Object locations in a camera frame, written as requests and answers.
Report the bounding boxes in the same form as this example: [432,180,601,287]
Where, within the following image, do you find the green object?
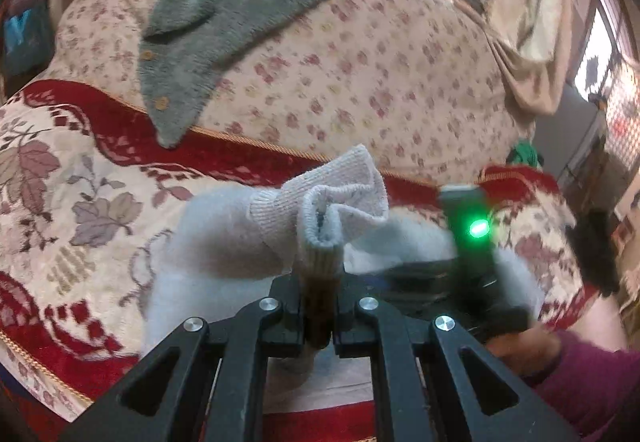
[506,138,540,169]

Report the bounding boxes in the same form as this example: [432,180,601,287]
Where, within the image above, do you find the person's right forearm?
[522,328,640,440]

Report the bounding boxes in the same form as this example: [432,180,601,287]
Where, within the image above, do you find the pale blue fleece pants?
[142,144,548,415]

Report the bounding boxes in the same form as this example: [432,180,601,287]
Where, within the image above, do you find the red patterned blanket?
[0,79,601,442]

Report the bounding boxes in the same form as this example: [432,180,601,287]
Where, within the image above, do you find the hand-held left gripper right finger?
[332,274,583,442]

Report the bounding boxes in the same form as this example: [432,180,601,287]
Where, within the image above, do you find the floral quilt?
[47,0,538,178]

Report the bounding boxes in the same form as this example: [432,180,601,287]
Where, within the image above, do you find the blue plastic bag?
[2,7,53,75]

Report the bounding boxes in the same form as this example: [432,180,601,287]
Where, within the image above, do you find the person's right hand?
[485,324,566,380]

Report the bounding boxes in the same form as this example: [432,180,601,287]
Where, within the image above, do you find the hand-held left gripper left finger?
[59,276,307,442]

